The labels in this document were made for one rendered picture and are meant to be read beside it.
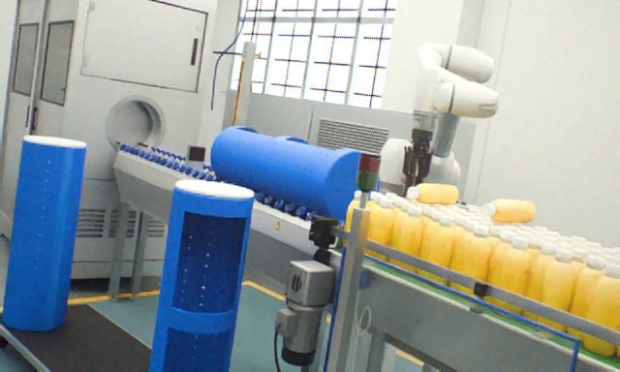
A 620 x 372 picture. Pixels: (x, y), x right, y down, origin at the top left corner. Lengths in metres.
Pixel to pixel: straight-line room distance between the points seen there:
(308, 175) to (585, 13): 3.22
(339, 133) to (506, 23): 1.70
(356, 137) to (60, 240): 2.17
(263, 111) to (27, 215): 2.52
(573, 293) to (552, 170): 3.39
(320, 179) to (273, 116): 2.78
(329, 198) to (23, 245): 1.51
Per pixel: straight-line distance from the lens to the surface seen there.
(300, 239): 2.43
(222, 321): 2.27
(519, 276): 1.76
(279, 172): 2.54
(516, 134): 5.22
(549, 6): 5.29
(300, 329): 2.11
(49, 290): 3.24
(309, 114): 4.79
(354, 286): 1.87
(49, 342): 3.19
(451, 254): 1.93
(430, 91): 2.21
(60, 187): 3.13
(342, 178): 2.36
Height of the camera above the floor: 1.35
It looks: 5 degrees down
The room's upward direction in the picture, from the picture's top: 9 degrees clockwise
